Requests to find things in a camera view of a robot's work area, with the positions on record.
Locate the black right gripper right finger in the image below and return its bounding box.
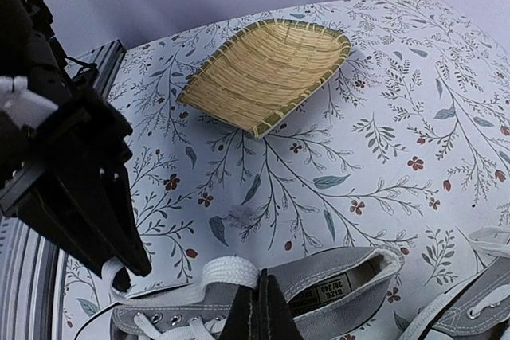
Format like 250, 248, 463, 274
258, 269, 303, 340

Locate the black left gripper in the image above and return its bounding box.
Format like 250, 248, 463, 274
1, 88, 151, 292

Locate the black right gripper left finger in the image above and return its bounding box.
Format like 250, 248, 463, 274
219, 287, 259, 340

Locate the grey sneaker with white laces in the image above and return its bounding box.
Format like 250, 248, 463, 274
96, 247, 404, 339

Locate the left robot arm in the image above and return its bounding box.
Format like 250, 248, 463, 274
1, 0, 151, 292

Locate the floral patterned table mat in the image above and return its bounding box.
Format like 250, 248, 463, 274
59, 0, 510, 340

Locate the yellow bamboo fan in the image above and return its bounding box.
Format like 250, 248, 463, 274
177, 19, 351, 139

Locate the aluminium front rail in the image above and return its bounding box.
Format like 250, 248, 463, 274
0, 39, 127, 340

